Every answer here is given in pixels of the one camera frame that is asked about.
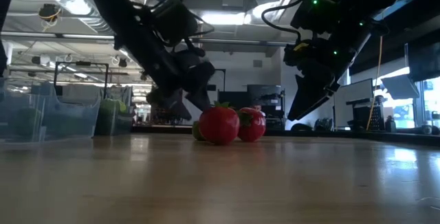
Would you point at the red toy tomato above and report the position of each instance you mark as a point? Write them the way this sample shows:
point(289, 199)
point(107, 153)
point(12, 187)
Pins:
point(219, 126)
point(254, 126)

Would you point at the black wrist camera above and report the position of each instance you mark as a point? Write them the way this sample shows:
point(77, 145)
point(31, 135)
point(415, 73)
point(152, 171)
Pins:
point(175, 21)
point(316, 14)

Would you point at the black equipment rack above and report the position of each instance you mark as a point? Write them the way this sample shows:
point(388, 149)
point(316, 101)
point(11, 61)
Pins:
point(264, 95)

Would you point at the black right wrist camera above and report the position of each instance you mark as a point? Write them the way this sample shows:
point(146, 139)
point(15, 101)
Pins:
point(316, 14)

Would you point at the green toy lime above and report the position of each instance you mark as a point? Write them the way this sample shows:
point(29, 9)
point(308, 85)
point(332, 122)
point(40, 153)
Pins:
point(196, 132)

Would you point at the clear plastic bin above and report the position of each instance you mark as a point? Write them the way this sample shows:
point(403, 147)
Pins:
point(68, 107)

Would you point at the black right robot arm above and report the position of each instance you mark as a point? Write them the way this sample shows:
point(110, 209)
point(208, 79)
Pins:
point(364, 11)

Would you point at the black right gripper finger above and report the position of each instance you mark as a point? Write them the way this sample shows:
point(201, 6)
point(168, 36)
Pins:
point(332, 90)
point(306, 100)

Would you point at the grey plastic bin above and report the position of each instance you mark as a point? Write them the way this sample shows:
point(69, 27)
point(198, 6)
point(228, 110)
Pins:
point(117, 124)

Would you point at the silver ventilation duct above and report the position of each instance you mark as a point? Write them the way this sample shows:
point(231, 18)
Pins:
point(68, 0)

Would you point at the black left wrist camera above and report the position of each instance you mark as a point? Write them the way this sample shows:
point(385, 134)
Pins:
point(175, 21)

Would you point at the black desktop computer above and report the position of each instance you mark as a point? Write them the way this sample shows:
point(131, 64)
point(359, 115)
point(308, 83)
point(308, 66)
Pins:
point(361, 117)

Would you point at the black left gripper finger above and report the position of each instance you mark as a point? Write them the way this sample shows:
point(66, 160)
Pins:
point(201, 98)
point(177, 103)

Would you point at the black tubular stand frame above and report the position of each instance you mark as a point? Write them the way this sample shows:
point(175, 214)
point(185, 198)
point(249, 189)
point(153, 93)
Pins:
point(80, 63)

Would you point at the computer monitor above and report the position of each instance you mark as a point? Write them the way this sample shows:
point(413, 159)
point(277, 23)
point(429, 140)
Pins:
point(400, 86)
point(354, 91)

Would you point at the person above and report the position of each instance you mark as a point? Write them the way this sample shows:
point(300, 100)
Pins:
point(258, 108)

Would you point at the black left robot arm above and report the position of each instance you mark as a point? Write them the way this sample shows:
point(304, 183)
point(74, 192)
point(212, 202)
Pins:
point(137, 38)

